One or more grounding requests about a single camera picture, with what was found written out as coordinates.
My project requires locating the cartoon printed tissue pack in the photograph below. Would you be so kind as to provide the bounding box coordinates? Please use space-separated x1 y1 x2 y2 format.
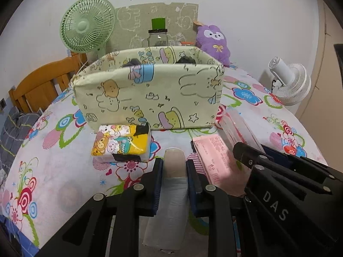
91 123 152 163

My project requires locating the pink packet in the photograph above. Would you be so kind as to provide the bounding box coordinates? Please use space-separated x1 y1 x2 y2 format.
191 135 251 196

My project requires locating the green printed cardboard panel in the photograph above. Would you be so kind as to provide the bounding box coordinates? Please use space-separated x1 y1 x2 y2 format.
114 2 199 50

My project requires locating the purple plush bunny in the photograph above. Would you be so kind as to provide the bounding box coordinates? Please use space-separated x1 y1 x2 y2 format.
193 21 231 67

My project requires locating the green desk fan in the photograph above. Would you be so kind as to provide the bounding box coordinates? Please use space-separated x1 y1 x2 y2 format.
59 0 116 65

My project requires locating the white standing fan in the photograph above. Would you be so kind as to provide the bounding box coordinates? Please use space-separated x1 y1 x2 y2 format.
268 56 312 106

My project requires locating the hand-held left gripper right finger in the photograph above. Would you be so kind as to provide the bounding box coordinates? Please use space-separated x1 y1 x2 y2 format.
186 159 258 257

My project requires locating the clear plastic packet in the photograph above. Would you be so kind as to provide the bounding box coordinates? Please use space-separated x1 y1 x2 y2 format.
220 107 266 153

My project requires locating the beige wooden door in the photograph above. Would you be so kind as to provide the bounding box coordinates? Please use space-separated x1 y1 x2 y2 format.
295 0 343 129

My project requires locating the grey plaid blanket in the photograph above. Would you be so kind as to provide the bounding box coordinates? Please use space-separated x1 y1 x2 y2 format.
0 106 42 193

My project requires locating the yellow printed fabric storage box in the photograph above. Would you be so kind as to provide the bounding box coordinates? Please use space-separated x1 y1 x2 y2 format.
70 45 225 134

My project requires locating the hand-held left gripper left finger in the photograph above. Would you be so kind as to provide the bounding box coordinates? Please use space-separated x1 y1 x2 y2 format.
38 157 164 257

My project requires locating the glass jar with green lid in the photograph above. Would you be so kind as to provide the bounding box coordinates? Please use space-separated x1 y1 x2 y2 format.
142 18 169 48

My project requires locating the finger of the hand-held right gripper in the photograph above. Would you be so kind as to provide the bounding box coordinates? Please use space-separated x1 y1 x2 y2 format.
261 144 338 178
233 142 337 201

